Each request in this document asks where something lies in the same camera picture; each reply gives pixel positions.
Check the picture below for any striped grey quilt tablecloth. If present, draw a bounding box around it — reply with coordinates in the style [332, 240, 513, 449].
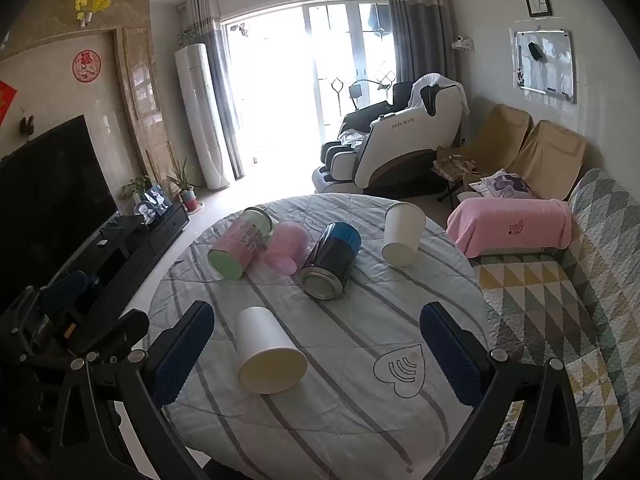
[150, 194, 488, 479]

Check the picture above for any purple floral pillow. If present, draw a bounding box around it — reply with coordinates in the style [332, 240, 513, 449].
[470, 168, 536, 200]

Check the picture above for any blue black tin can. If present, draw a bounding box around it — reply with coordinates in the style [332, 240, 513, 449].
[299, 222, 361, 300]

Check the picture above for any pink plastic cup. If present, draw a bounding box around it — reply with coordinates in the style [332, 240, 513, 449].
[265, 221, 310, 275]

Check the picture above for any black tv cabinet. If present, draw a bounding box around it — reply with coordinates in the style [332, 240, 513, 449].
[53, 204, 189, 323]

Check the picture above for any photo frame on cabinet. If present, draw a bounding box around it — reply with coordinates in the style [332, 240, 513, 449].
[144, 184, 172, 216]

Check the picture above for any pink towel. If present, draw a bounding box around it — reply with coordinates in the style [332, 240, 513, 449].
[447, 197, 573, 258]

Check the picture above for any potted plant red pot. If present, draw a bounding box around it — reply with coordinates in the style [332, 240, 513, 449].
[167, 158, 201, 214]

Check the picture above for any whiteboard on wall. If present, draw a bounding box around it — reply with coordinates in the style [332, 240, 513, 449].
[513, 29, 577, 104]

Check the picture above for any white standing air conditioner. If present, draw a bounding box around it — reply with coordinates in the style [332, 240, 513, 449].
[175, 44, 233, 191]

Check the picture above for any tan armchair right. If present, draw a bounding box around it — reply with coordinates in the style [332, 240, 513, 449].
[462, 119, 589, 202]

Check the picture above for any triangle pattern sofa cover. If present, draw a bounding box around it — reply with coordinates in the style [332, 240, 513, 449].
[472, 168, 639, 479]

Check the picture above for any red round wall decal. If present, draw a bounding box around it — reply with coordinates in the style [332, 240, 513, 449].
[72, 49, 102, 84]

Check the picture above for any grey curtain left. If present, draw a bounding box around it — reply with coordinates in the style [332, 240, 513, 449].
[186, 0, 245, 180]

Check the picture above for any black television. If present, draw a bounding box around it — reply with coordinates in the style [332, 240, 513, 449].
[0, 116, 117, 306]

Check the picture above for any pink green can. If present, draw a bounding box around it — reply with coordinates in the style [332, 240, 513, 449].
[207, 207, 273, 280]

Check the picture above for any grey curtain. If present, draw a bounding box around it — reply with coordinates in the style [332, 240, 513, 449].
[388, 0, 458, 82]
[186, 0, 245, 180]

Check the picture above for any folding stool with cloth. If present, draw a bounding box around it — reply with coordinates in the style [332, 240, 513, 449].
[433, 154, 476, 206]

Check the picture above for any white massage chair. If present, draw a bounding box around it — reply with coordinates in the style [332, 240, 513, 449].
[312, 73, 469, 198]

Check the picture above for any tan armchair left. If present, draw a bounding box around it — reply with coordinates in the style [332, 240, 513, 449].
[435, 104, 533, 176]

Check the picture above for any grey curtain right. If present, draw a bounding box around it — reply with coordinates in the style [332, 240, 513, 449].
[388, 0, 458, 82]

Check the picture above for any white paper cup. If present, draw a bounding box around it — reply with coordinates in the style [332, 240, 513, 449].
[235, 307, 308, 394]
[382, 202, 426, 268]

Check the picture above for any small potted plant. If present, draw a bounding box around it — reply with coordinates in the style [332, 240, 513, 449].
[122, 174, 152, 204]

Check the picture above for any tan armchair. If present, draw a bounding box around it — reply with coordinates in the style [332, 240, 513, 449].
[435, 104, 533, 176]
[462, 119, 589, 202]

